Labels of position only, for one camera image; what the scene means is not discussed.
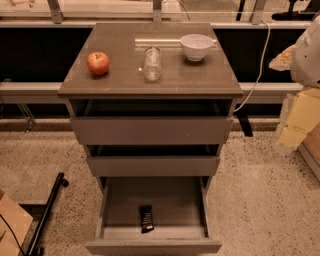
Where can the grey drawer cabinet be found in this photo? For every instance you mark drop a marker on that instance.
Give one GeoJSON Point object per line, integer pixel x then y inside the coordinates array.
{"type": "Point", "coordinates": [125, 45]}

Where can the grey top drawer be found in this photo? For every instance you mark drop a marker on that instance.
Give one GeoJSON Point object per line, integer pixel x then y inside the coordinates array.
{"type": "Point", "coordinates": [151, 122]}

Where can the black bracket under rail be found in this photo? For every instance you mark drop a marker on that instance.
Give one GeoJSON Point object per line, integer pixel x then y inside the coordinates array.
{"type": "Point", "coordinates": [242, 115]}

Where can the cardboard box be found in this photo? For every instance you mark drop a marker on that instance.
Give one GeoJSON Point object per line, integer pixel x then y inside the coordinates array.
{"type": "Point", "coordinates": [310, 150]}
{"type": "Point", "coordinates": [14, 226]}

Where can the clear plastic bottle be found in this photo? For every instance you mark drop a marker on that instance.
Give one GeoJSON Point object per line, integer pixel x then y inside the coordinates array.
{"type": "Point", "coordinates": [152, 64]}

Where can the grey drawer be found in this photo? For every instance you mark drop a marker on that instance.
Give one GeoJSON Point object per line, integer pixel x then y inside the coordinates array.
{"type": "Point", "coordinates": [154, 160]}
{"type": "Point", "coordinates": [151, 122]}
{"type": "Point", "coordinates": [179, 210]}

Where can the white bowl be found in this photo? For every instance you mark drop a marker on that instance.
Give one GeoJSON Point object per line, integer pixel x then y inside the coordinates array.
{"type": "Point", "coordinates": [196, 46]}

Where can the cardboard box left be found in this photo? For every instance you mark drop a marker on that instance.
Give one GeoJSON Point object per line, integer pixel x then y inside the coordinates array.
{"type": "Point", "coordinates": [14, 226]}

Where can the grey bottom drawer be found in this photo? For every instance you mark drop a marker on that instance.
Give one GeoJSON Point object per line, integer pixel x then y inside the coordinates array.
{"type": "Point", "coordinates": [179, 210]}

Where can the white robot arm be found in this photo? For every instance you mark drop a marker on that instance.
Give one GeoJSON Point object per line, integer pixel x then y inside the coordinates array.
{"type": "Point", "coordinates": [305, 64]}

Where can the cardboard box right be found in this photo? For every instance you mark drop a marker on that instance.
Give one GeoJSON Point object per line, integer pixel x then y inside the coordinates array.
{"type": "Point", "coordinates": [310, 150]}

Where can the red apple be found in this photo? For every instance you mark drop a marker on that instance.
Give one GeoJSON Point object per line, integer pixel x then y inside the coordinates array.
{"type": "Point", "coordinates": [98, 63]}

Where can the grey middle drawer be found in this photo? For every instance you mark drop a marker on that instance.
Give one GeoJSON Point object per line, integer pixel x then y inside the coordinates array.
{"type": "Point", "coordinates": [154, 160]}

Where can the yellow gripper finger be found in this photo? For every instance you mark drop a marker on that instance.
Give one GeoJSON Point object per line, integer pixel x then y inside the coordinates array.
{"type": "Point", "coordinates": [283, 60]}
{"type": "Point", "coordinates": [300, 114]}

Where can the black metal pole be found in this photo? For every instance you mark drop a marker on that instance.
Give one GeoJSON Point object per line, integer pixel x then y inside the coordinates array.
{"type": "Point", "coordinates": [33, 248]}

